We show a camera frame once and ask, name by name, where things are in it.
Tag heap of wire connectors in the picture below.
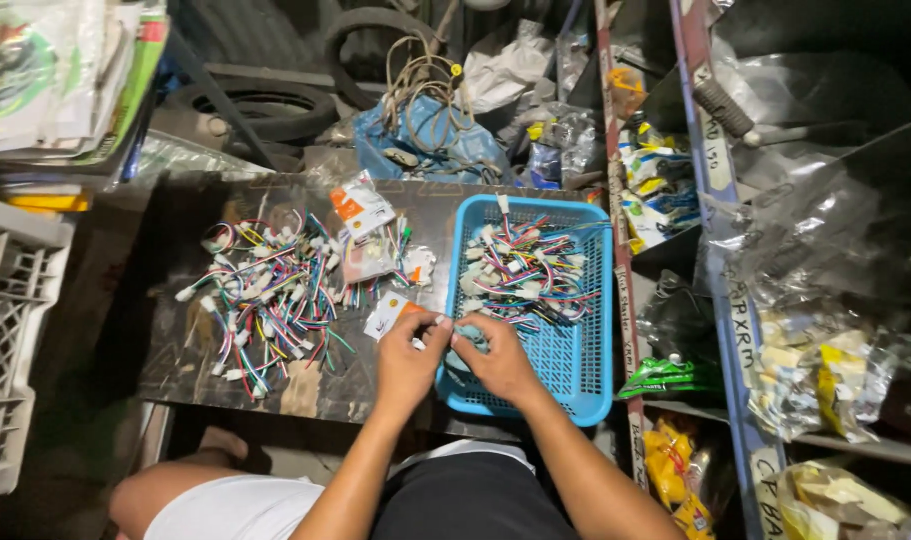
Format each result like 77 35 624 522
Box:
459 193 605 335
174 208 359 402

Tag clear plastic sheet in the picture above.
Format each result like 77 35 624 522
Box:
134 130 273 180

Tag person's leg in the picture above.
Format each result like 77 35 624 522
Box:
109 426 251 540

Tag clear packet with connector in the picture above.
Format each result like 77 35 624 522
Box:
340 231 401 287
401 243 438 288

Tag white plastic bag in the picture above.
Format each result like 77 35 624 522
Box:
461 18 557 115

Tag person's right hand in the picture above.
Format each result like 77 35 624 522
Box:
451 314 548 408

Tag yellow flat box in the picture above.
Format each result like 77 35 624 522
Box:
4 190 93 215

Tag white plastic crate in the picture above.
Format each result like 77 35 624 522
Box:
0 192 76 502

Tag stack of printed packets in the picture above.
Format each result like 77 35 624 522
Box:
0 0 171 168

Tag person's white shorts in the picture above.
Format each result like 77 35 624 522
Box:
143 438 537 540

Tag black metal bar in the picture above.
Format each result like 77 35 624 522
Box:
166 28 279 172

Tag metal shelf rack with parts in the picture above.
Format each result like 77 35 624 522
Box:
592 0 911 540

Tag large orange label packet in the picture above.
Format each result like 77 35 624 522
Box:
330 170 398 243

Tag beige cord bundle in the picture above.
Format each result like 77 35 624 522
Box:
379 31 477 155

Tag blue plastic basket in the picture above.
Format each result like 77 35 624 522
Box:
435 194 615 428

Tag black rubber tyre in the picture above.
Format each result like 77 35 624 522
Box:
169 77 341 145
323 6 443 112

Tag clear bags of parts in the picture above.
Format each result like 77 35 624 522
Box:
525 103 602 190

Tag person's left hand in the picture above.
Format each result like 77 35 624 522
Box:
376 310 455 416

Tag clear plastic pouch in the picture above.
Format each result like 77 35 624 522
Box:
445 321 492 374

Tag person's black shirt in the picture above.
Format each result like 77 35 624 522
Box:
368 450 582 540

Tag small orange label packet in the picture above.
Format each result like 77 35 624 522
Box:
363 290 428 352

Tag blue plastic bag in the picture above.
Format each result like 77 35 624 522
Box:
352 93 514 186

